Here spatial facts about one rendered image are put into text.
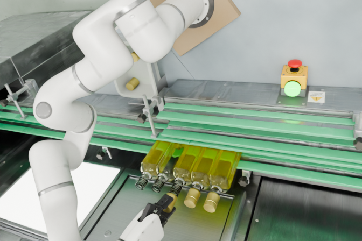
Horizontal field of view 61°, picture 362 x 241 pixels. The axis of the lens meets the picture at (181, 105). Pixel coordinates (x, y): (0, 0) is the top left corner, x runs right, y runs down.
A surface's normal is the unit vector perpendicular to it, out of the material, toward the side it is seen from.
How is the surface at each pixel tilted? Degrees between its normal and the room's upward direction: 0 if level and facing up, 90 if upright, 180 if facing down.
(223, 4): 1
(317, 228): 89
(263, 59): 0
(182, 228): 90
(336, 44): 0
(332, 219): 90
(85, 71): 34
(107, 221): 90
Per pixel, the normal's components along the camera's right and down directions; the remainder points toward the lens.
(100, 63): -0.16, 0.54
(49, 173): 0.22, -0.40
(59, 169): 0.64, -0.48
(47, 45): 0.91, 0.08
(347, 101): -0.17, -0.82
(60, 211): 0.48, 0.67
